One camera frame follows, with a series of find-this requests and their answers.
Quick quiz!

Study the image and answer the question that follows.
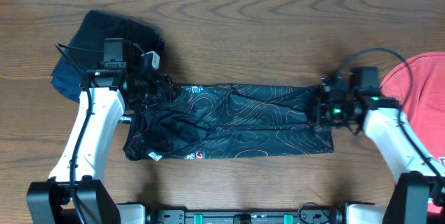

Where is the red shirt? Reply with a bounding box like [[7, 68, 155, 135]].
[[379, 51, 445, 214]]

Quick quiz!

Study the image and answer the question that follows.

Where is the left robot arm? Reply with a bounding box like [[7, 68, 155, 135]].
[[26, 70, 178, 223]]

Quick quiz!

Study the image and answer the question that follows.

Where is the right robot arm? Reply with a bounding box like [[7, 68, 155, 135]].
[[311, 77, 444, 223]]

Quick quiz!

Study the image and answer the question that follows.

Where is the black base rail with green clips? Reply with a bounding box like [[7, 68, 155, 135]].
[[118, 201, 348, 224]]

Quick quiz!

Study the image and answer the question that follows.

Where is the folded dark navy clothes stack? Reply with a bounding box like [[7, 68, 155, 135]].
[[51, 10, 164, 103]]

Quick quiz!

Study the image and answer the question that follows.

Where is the black jersey with orange contour lines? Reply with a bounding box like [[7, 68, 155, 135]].
[[123, 83, 334, 161]]

